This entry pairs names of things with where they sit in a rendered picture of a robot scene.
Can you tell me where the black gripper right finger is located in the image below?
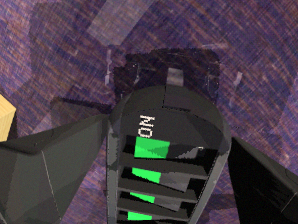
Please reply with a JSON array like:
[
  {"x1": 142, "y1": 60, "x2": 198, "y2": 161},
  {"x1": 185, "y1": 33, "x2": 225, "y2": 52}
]
[{"x1": 227, "y1": 137, "x2": 298, "y2": 224}]

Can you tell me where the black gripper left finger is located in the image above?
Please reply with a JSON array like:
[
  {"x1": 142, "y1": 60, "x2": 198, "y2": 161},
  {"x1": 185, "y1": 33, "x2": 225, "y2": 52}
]
[{"x1": 0, "y1": 113, "x2": 109, "y2": 224}]

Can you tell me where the dark grey controller unit with white label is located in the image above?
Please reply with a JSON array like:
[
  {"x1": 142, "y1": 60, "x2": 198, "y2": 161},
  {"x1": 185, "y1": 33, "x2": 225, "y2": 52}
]
[{"x1": 105, "y1": 83, "x2": 231, "y2": 224}]

